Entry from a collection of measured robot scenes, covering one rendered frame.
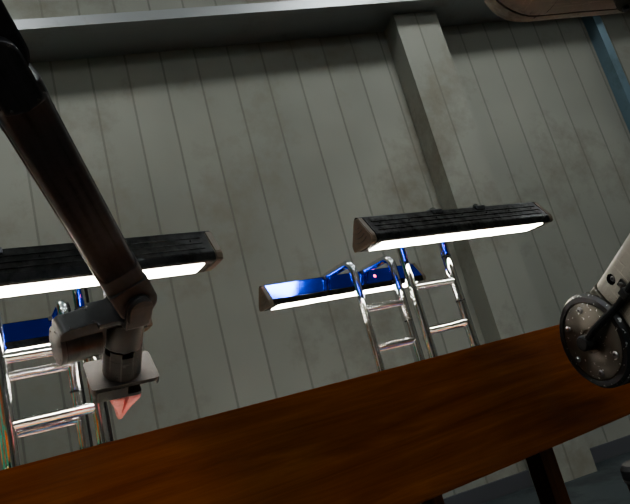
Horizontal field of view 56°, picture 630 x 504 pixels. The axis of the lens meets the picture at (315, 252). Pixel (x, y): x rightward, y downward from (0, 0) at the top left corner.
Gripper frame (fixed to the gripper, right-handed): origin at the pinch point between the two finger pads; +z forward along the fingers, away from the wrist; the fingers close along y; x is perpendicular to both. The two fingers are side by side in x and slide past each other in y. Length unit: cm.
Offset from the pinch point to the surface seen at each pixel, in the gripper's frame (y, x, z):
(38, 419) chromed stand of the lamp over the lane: 10.2, -13.2, 11.0
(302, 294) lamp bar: -70, -53, 25
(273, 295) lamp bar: -61, -55, 24
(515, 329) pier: -241, -83, 97
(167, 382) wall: -66, -141, 137
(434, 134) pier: -231, -178, 20
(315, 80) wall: -182, -241, 10
